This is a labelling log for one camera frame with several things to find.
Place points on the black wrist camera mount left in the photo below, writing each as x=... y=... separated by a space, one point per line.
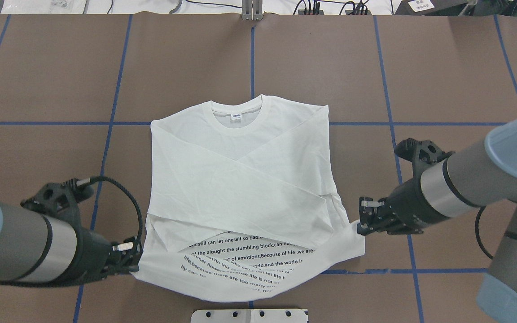
x=60 y=200

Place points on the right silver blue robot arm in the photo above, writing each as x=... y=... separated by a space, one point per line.
x=446 y=185

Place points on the black white label box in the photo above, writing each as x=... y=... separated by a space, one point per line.
x=421 y=7

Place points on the white camera mast base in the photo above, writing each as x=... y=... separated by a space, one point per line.
x=251 y=316

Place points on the aluminium frame post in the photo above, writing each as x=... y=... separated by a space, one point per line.
x=252 y=10

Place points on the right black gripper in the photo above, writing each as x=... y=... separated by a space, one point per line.
x=405 y=205

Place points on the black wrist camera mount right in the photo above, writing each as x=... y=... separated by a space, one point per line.
x=422 y=154

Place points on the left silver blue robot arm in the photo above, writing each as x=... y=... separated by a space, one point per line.
x=43 y=244

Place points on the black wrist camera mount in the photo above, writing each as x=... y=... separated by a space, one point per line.
x=422 y=154
x=60 y=200

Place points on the white long-sleeve printed shirt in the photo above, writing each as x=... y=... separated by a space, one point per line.
x=243 y=204

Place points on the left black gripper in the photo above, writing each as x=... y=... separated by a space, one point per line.
x=93 y=255

